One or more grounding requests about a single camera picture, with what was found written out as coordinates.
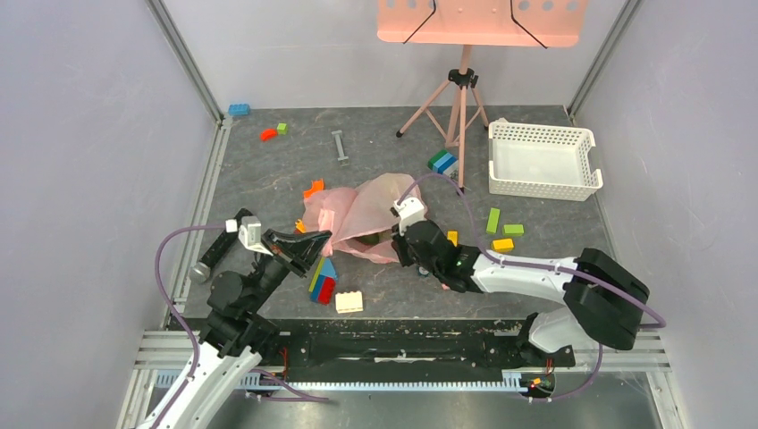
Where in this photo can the pink plastic bag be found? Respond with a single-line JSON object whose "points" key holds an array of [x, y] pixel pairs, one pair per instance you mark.
{"points": [[352, 212]]}

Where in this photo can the multicolour stacked brick block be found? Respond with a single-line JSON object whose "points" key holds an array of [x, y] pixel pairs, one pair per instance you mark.
{"points": [[323, 283]]}

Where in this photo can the white plastic basket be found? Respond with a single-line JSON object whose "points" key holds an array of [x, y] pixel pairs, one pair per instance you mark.
{"points": [[541, 161]]}

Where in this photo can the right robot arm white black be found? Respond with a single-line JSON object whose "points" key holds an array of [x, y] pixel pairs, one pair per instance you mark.
{"points": [[599, 299]]}

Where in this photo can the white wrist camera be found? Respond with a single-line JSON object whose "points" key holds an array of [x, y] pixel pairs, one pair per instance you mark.
{"points": [[409, 210], [249, 231]]}

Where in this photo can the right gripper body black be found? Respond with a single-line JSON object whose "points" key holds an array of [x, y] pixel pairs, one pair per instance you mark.
{"points": [[411, 248]]}

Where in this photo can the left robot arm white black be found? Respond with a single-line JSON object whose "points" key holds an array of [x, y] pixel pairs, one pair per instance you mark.
{"points": [[234, 338]]}

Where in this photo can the green blue grey brick stack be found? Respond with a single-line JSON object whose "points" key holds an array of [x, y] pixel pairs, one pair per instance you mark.
{"points": [[443, 162]]}

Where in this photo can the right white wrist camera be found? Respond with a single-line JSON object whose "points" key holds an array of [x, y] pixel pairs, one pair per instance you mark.
{"points": [[409, 210]]}

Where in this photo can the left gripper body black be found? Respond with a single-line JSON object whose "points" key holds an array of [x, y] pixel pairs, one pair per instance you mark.
{"points": [[293, 265]]}

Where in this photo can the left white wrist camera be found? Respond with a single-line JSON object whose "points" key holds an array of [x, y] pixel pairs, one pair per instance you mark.
{"points": [[249, 231]]}

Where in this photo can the blue toy brick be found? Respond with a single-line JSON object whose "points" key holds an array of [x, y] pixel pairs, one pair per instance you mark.
{"points": [[236, 110]]}

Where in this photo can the orange curved toy piece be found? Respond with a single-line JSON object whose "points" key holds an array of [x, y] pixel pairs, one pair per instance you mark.
{"points": [[315, 187]]}

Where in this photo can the red arch toy brick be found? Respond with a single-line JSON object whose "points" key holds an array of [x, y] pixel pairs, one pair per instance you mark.
{"points": [[268, 134]]}

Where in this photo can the grey toy bar piece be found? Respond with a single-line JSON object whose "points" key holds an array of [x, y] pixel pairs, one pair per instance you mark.
{"points": [[342, 158]]}

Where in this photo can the yellow orange toy car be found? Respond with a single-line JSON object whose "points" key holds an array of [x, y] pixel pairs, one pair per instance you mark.
{"points": [[300, 226]]}

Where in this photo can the yellow curved toy brick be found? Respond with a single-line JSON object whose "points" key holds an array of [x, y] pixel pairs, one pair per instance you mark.
{"points": [[453, 237]]}

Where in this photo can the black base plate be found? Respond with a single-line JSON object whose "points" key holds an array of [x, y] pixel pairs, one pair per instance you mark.
{"points": [[405, 350]]}

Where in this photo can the pink music stand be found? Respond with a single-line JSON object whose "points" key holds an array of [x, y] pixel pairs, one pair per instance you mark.
{"points": [[542, 23]]}

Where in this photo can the green fake fruit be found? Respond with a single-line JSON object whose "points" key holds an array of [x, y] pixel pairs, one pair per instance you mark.
{"points": [[371, 239]]}

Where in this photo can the long light green brick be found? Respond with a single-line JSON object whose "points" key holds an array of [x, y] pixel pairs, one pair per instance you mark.
{"points": [[493, 221]]}

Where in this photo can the cream white toy brick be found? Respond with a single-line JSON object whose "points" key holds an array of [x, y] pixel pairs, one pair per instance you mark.
{"points": [[349, 302]]}

